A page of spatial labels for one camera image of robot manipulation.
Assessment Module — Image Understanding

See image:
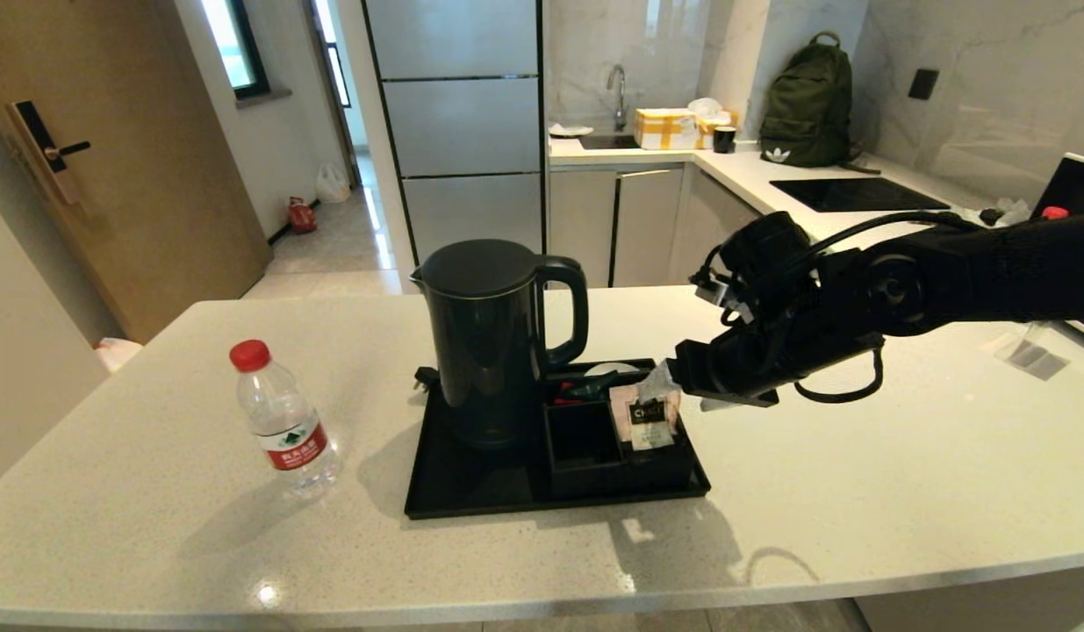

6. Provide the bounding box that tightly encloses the pink tea bag packet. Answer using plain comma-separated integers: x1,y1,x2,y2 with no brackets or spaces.
608,382,681,452

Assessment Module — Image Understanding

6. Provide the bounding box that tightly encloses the black electric kettle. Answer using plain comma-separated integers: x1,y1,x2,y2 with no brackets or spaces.
409,239,589,451

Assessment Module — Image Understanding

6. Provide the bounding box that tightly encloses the clear water bottle green logo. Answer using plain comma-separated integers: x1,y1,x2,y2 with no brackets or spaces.
229,339,343,501

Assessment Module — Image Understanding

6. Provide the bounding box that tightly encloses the dark green red sachet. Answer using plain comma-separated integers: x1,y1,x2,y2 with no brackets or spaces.
550,370,621,406

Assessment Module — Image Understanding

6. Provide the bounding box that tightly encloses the black compartment organizer box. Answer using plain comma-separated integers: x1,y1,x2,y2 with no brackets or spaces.
542,369,696,499

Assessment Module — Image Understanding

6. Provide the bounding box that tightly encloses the grey cabinet door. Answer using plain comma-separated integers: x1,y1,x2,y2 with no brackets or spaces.
549,169,617,290
614,169,685,289

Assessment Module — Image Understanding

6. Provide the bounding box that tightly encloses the grey corner cabinet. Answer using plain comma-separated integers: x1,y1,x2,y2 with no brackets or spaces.
669,167,766,286

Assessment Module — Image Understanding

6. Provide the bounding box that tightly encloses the black induction cooktop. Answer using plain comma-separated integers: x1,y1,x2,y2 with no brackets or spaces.
770,178,951,214

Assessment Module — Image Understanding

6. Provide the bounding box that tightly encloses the black rectangular serving tray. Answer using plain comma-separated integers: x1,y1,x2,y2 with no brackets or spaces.
404,358,712,520

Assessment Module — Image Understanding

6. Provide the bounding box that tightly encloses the white box yellow tape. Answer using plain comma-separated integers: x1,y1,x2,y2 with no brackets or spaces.
634,108,700,151

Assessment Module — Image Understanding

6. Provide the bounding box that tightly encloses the green backpack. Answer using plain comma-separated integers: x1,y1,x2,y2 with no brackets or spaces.
759,32,881,174

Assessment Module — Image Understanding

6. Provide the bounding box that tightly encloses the clear acrylic sign holder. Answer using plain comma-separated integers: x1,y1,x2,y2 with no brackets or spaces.
994,321,1071,382

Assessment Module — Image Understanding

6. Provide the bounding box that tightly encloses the crumpled clear plastic wrap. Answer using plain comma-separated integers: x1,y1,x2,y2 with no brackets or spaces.
978,198,1030,227

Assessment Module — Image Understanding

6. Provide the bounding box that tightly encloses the chrome sink faucet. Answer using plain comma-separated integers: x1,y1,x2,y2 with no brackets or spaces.
606,65,628,133

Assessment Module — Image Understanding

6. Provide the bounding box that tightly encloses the silver refrigerator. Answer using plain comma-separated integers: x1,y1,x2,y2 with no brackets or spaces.
363,0,547,286

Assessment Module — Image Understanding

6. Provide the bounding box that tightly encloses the white framed black appliance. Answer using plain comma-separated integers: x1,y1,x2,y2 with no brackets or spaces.
1033,154,1084,345

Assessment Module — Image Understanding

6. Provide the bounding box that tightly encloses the white plastic bag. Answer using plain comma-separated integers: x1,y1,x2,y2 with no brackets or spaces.
315,162,352,205

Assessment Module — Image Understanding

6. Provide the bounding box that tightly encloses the dark framed window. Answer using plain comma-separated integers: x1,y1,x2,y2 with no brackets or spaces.
199,0,270,102

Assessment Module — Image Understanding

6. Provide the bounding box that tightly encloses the wooden door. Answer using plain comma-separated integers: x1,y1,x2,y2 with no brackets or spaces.
0,0,272,345

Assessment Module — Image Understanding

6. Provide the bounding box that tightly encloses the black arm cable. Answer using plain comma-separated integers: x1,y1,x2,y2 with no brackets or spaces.
792,209,981,406

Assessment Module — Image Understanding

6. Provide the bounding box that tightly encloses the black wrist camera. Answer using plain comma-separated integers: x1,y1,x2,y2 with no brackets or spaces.
691,211,816,330

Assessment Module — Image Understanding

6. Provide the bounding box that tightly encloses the black door lock handle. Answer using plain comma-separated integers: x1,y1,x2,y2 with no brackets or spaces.
6,102,92,207

